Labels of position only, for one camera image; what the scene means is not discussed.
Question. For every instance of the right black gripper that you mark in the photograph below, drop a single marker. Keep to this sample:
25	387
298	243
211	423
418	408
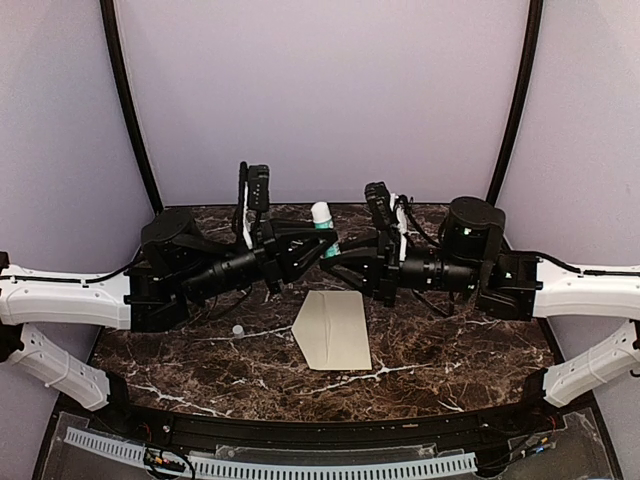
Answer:
383	280

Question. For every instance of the black frame post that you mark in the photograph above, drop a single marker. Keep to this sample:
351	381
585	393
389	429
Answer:
128	109
521	87

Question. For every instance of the cream envelope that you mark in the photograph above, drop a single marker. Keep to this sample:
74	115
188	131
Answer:
331	332

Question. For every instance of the right black frame post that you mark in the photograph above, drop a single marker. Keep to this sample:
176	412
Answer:
521	87

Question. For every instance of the left black frame post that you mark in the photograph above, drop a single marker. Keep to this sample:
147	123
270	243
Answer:
128	109

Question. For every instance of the black front rail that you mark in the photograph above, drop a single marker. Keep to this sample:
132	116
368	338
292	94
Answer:
476	430

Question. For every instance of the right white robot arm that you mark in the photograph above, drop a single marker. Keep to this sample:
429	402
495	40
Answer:
467	258

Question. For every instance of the white glue stick cap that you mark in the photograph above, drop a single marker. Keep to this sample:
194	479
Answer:
238	331

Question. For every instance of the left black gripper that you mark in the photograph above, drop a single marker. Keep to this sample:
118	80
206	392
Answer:
274	251

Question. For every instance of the white slotted cable duct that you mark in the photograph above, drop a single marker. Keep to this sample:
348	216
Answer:
229	462

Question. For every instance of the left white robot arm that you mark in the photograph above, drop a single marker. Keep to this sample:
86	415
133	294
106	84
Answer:
176	267

